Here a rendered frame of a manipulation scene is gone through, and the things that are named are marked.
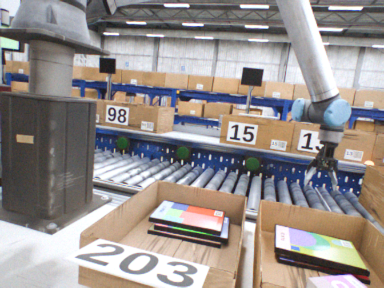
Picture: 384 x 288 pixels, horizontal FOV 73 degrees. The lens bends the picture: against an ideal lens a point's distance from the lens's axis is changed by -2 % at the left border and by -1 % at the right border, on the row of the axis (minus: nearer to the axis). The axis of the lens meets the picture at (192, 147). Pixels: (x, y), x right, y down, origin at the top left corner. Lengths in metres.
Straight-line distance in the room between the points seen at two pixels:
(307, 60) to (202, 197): 0.54
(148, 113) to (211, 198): 0.95
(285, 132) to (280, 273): 0.97
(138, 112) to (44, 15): 1.01
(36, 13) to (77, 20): 0.09
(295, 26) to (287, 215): 0.57
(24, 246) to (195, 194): 0.45
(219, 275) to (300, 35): 0.74
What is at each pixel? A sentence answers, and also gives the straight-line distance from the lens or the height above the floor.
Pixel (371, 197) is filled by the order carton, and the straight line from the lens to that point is 1.26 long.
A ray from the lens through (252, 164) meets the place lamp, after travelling 1.44.
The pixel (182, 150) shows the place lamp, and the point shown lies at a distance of 1.50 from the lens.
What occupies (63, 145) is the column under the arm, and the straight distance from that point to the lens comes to 0.75.
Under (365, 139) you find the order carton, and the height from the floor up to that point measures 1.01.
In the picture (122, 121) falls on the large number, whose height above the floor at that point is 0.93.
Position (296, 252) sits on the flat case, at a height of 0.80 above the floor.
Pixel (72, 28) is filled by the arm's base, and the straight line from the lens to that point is 0.77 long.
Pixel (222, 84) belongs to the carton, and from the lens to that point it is 6.12.
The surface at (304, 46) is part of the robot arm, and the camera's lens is 0.94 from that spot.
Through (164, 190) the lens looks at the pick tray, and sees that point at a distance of 0.84.
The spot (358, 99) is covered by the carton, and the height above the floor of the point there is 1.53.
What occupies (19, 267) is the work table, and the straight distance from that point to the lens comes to 0.65.
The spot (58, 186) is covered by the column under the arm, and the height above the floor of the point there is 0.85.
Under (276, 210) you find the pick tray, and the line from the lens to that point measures 0.80.
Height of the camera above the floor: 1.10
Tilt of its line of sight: 10 degrees down
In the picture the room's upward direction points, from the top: 6 degrees clockwise
